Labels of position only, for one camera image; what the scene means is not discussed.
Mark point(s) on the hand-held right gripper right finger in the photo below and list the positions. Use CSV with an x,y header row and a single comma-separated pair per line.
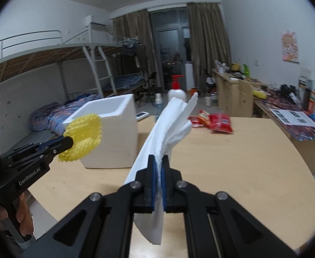
x,y
166,177

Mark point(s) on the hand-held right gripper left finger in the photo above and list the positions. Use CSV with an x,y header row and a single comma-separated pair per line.
x,y
152,177

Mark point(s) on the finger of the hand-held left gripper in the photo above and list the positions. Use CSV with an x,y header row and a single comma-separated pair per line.
x,y
62,146
36,146

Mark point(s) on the yellow foam fruit net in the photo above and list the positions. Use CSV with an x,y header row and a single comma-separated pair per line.
x,y
84,134

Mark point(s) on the white tissue paper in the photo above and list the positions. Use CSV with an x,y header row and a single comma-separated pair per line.
x,y
160,134

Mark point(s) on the white foam box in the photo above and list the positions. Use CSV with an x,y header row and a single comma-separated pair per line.
x,y
114,145

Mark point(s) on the yellow soft toy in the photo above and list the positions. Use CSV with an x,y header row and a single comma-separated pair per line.
x,y
259,94

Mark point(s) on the person's left hand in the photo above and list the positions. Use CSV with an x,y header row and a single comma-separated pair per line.
x,y
24,215

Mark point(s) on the blue and orange quilt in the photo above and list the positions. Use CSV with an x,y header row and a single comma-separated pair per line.
x,y
55,110

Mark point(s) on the white remote control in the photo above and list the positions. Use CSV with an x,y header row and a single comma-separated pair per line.
x,y
142,115

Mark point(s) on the small red snack packet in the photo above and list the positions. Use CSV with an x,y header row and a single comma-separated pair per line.
x,y
196,121

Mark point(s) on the orange red snack packet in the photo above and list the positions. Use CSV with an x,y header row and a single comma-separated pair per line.
x,y
204,115

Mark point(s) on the large red snack packet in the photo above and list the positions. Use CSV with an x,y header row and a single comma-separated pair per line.
x,y
220,122

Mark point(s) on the white cup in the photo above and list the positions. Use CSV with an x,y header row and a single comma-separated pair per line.
x,y
158,98

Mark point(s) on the white lotion pump bottle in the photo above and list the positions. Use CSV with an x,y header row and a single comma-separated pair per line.
x,y
176,94

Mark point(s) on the white bunk bed ladder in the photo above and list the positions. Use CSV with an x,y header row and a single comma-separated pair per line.
x,y
101,70

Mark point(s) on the white metal bunk bed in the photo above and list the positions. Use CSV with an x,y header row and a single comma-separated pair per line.
x,y
25,56

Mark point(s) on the blue checked mattress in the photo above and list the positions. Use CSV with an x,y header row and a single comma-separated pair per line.
x,y
127,80

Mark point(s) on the wooden desk with drawers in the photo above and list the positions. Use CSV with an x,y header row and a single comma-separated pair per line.
x,y
227,91

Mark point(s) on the dark hanging clothes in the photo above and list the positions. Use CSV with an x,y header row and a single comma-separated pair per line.
x,y
131,52

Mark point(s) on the white clothes hanger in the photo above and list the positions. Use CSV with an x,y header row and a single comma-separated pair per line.
x,y
126,41

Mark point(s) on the white air conditioner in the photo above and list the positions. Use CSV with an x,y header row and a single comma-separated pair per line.
x,y
95,21

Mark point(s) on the yellow box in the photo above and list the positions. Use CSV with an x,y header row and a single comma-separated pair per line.
x,y
235,66

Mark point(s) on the glass balcony door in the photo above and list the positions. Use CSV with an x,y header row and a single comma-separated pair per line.
x,y
170,45

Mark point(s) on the green bottle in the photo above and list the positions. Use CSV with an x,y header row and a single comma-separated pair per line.
x,y
246,70

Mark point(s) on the desk with patterned cloth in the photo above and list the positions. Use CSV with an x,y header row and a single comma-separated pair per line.
x,y
281,104

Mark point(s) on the brown curtain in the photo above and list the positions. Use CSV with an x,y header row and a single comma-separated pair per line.
x,y
133,29
208,37

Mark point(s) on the printed paper sheet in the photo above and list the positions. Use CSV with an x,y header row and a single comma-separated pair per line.
x,y
294,117

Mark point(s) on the row of toiletry bottles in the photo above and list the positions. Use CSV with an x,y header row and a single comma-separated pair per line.
x,y
314,102

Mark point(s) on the pink wall poster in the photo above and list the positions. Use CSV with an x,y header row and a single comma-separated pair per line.
x,y
290,47

